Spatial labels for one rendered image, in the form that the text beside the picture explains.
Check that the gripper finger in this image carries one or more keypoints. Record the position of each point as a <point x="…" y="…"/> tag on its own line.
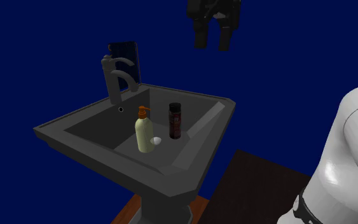
<point x="201" y="35"/>
<point x="225" y="38"/>

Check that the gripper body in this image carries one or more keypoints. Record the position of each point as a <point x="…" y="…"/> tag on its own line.
<point x="211" y="7"/>

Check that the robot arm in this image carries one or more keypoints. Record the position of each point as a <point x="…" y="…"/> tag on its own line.
<point x="346" y="161"/>

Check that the dark framed mirror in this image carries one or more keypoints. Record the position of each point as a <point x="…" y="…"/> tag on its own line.
<point x="129" y="52"/>

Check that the dark red spray can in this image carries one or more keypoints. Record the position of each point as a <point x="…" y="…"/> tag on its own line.
<point x="175" y="122"/>

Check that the grey faucet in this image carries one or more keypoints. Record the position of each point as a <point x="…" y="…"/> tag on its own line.
<point x="113" y="83"/>

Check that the cream soap bottle orange pump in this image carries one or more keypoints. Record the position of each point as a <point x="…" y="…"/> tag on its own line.
<point x="144" y="135"/>

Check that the small white round object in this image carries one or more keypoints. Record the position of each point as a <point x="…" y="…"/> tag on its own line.
<point x="156" y="141"/>

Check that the grey pedestal sink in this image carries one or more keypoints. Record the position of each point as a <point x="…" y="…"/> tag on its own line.
<point x="104" y="152"/>

